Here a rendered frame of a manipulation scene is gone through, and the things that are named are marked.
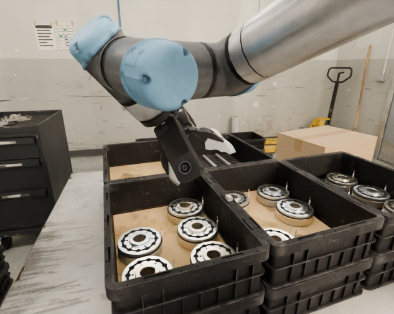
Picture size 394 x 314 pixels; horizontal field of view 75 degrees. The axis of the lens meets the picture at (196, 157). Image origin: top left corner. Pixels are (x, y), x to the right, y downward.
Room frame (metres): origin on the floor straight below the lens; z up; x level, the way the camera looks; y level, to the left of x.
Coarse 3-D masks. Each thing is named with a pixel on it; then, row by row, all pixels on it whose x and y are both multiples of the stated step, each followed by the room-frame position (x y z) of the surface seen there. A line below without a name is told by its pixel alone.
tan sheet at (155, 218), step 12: (120, 216) 0.65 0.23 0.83; (132, 216) 0.65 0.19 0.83; (144, 216) 0.65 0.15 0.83; (156, 216) 0.65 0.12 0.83; (204, 216) 0.65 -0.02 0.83; (120, 228) 0.60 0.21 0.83; (132, 228) 0.60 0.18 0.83; (156, 228) 0.60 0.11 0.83; (168, 228) 0.60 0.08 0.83; (168, 240) 0.54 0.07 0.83; (168, 252) 0.50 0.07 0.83; (180, 252) 0.50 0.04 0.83; (120, 264) 0.46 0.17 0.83; (180, 264) 0.46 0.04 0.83; (120, 276) 0.43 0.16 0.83
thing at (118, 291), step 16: (160, 176) 0.72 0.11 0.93; (256, 240) 0.42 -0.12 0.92; (112, 256) 0.37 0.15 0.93; (224, 256) 0.37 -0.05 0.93; (240, 256) 0.37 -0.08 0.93; (256, 256) 0.38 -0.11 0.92; (112, 272) 0.33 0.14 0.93; (160, 272) 0.33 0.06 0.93; (176, 272) 0.33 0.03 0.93; (192, 272) 0.34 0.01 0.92; (208, 272) 0.35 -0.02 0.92; (112, 288) 0.30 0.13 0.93; (128, 288) 0.30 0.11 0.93; (144, 288) 0.31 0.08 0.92; (160, 288) 0.32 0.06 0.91
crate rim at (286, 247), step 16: (208, 176) 0.72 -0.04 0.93; (304, 176) 0.72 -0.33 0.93; (224, 192) 0.62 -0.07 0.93; (336, 192) 0.62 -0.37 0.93; (240, 208) 0.53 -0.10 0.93; (368, 208) 0.53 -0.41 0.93; (256, 224) 0.47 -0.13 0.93; (352, 224) 0.47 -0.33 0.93; (368, 224) 0.47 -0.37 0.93; (272, 240) 0.41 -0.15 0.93; (288, 240) 0.41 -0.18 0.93; (304, 240) 0.41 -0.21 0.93; (320, 240) 0.43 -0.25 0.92; (336, 240) 0.44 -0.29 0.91
